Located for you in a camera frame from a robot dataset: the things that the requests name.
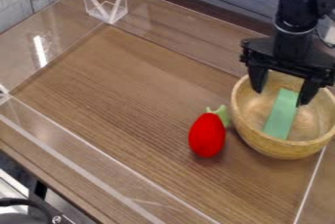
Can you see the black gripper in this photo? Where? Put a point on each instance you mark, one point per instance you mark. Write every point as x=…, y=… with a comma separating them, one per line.
x=314, y=66

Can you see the green rectangular block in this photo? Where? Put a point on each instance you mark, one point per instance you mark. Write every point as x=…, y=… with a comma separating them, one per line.
x=283, y=112

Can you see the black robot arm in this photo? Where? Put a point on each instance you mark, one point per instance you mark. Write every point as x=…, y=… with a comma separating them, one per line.
x=288, y=52

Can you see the brown wooden bowl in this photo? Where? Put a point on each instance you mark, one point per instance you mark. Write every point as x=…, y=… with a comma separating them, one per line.
x=312, y=130

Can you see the red plush strawberry toy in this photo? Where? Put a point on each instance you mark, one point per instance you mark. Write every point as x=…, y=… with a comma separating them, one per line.
x=208, y=132

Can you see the clear acrylic corner bracket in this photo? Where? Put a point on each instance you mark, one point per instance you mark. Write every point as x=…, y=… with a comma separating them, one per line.
x=106, y=11

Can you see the clear acrylic tray wall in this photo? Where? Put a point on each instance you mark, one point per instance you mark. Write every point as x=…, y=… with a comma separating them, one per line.
x=115, y=194

